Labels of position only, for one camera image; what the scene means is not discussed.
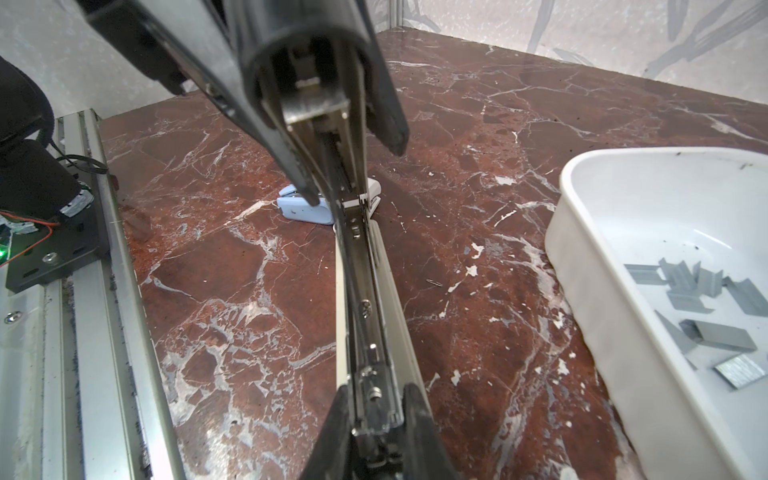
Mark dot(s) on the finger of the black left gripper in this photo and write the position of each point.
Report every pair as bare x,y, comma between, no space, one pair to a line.
385,117
175,41

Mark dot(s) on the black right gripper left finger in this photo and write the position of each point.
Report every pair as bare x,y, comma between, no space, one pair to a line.
330,456

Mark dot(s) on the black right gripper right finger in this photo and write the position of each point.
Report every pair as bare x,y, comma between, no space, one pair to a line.
425,456

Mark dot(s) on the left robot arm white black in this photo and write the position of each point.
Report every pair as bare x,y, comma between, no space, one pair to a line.
35,186

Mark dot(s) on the blue staple remover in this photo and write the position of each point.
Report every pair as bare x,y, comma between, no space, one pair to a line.
294,207

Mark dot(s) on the green circuit board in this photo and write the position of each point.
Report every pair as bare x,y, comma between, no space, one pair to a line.
5,248

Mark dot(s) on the white plastic tray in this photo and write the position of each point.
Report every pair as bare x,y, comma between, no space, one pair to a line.
704,205

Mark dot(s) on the grey staple strips pile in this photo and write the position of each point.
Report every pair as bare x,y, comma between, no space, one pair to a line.
712,324

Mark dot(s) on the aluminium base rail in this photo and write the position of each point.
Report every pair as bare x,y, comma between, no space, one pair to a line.
81,390

